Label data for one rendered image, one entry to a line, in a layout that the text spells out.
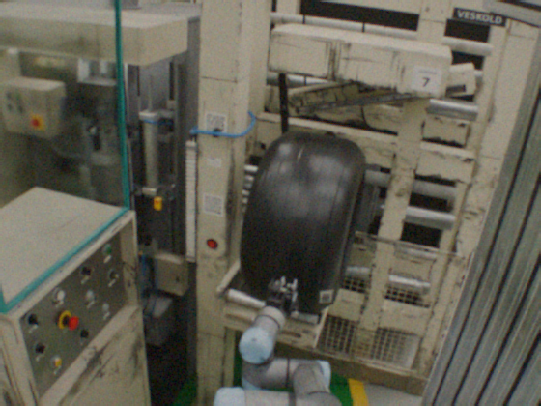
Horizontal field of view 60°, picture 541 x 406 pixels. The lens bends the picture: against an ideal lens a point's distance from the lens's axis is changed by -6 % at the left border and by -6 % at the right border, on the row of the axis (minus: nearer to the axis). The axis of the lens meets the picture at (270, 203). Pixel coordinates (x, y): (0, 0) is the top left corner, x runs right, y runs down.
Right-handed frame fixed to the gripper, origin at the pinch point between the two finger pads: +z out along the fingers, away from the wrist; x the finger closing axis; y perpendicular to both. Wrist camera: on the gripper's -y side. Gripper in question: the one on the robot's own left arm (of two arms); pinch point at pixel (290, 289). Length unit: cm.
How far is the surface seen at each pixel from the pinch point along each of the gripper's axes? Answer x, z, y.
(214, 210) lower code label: 33.8, 20.9, 10.3
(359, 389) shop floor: -30, 86, -103
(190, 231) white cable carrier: 43.5, 23.3, -1.2
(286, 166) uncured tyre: 8.5, 10.9, 33.7
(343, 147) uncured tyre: -5.8, 23.7, 39.5
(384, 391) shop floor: -43, 90, -103
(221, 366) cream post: 29, 30, -64
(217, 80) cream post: 34, 16, 55
